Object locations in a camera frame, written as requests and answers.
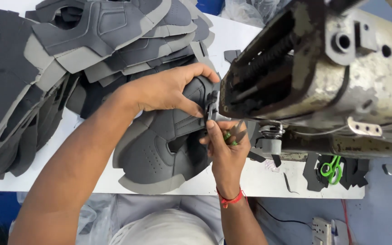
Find clear plastic bag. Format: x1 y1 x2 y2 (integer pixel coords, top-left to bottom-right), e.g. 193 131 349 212
220 0 293 28

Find person's right hand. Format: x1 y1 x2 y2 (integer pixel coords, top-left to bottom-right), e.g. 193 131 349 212
199 120 252 198

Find pile of grey shoe uppers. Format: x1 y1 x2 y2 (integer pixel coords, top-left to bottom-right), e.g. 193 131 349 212
0 0 217 180

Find heap of black fabric scraps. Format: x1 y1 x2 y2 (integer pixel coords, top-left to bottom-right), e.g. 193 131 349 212
302 153 370 192

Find person's left hand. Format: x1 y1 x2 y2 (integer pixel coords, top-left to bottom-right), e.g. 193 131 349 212
123 63 220 118

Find grey shoe piece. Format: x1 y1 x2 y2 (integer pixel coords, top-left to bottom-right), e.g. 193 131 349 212
113 76 222 195

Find green-handled thread snips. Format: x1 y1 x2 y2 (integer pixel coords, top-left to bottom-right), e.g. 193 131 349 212
223 120 248 147

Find green-handled scissors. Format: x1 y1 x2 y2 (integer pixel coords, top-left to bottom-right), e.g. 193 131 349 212
320 155 343 186

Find white electrical socket box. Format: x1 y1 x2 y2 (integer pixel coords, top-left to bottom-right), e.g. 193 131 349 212
311 217 350 245

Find worn grey sewing machine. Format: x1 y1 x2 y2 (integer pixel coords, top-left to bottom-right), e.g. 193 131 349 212
218 0 392 160

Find red cable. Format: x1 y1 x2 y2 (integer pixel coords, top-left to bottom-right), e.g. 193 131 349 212
341 199 353 245

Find red thread wristband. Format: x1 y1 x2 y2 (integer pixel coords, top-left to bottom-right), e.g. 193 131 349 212
216 186 247 209

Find person's white clothing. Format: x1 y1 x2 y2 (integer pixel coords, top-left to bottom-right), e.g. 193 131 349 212
10 192 224 245

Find black cable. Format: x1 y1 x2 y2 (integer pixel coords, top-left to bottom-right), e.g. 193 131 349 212
255 201 314 229

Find small dark fabric piece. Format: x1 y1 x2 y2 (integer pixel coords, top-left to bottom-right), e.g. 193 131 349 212
223 50 241 64

